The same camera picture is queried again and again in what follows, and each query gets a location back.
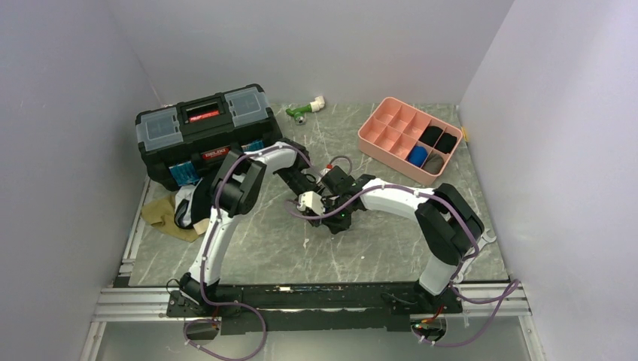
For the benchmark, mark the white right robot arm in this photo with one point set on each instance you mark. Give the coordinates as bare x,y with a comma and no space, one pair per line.
449,225

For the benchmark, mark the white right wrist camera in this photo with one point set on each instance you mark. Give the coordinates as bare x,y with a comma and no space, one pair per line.
310,201

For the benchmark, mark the black toolbox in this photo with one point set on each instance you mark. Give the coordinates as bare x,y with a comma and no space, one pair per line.
181,143

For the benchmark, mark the grey rolled underwear in tray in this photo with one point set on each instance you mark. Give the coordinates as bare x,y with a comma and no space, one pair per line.
433,164

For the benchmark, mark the silver wrench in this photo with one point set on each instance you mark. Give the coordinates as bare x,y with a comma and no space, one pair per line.
487,237

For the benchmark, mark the black rolled underwear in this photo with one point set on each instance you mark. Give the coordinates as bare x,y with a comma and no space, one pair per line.
431,135
446,143

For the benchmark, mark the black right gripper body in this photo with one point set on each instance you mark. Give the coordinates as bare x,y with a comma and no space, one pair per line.
341,219

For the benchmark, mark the pink divided organizer tray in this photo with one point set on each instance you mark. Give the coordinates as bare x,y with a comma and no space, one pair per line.
393,129

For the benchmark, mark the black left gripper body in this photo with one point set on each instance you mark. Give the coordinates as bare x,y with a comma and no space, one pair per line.
315,186

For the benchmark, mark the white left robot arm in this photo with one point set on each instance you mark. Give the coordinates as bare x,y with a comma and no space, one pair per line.
234,191

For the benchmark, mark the black rolled underwear left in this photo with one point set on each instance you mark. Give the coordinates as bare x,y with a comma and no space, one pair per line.
431,135

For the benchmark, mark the black rolled underwear right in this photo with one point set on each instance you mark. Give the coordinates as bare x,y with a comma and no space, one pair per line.
446,143

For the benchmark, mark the blue rolled underwear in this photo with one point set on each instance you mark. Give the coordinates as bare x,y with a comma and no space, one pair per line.
417,156

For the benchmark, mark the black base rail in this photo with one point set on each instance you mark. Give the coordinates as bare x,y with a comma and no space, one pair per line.
392,306

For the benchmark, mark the green white pipe fitting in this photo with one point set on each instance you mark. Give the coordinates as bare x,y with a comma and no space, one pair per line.
299,114

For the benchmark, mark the aluminium frame rail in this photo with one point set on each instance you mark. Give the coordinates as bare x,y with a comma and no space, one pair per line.
149,304

